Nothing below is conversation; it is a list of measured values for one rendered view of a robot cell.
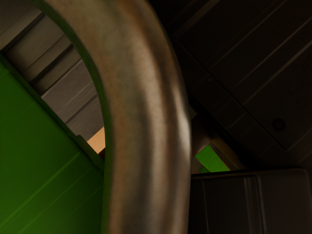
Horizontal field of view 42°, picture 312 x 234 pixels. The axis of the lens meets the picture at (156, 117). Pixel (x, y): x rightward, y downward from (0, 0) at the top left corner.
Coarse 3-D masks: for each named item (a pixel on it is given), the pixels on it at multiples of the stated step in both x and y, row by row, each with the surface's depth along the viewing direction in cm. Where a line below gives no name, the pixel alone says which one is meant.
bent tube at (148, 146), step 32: (32, 0) 14; (64, 0) 13; (96, 0) 13; (128, 0) 13; (64, 32) 14; (96, 32) 13; (128, 32) 13; (160, 32) 13; (96, 64) 13; (128, 64) 13; (160, 64) 13; (128, 96) 13; (160, 96) 13; (128, 128) 13; (160, 128) 13; (128, 160) 13; (160, 160) 13; (128, 192) 13; (160, 192) 13; (128, 224) 13; (160, 224) 13
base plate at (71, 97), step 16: (80, 64) 61; (64, 80) 61; (80, 80) 65; (48, 96) 62; (64, 96) 65; (80, 96) 69; (96, 96) 74; (64, 112) 70; (80, 112) 74; (96, 112) 80; (80, 128) 80; (96, 128) 86
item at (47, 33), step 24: (0, 0) 20; (24, 0) 20; (0, 24) 20; (24, 24) 19; (48, 24) 20; (0, 48) 19; (24, 48) 20; (48, 48) 20; (72, 48) 20; (24, 72) 19; (48, 72) 20
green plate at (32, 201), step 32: (0, 64) 18; (0, 96) 18; (32, 96) 18; (0, 128) 18; (32, 128) 18; (64, 128) 18; (0, 160) 18; (32, 160) 18; (64, 160) 18; (96, 160) 18; (0, 192) 18; (32, 192) 18; (64, 192) 18; (96, 192) 18; (0, 224) 18; (32, 224) 18; (64, 224) 18; (96, 224) 18
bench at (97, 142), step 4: (100, 132) 96; (92, 136) 95; (96, 136) 97; (100, 136) 99; (104, 136) 101; (92, 140) 97; (96, 140) 99; (100, 140) 101; (104, 140) 103; (92, 144) 99; (96, 144) 101; (100, 144) 103; (104, 144) 106; (92, 148) 101; (96, 148) 103; (100, 148) 106
